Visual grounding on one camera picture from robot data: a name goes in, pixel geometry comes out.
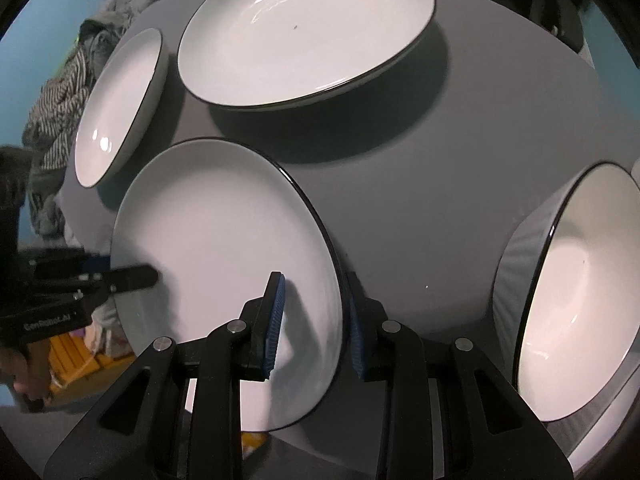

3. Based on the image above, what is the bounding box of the white plate black rim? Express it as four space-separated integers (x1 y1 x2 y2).
111 139 343 431

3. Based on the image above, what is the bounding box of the white ribbed bowl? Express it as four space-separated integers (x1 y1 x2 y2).
492 160 640 440

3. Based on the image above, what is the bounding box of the person's left hand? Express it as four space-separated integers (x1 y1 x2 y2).
1 339 51 402

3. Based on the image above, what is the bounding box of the small white plate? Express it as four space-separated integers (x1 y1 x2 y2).
74 28 169 188

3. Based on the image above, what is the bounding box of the large white plate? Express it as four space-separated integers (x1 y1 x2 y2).
177 0 436 110

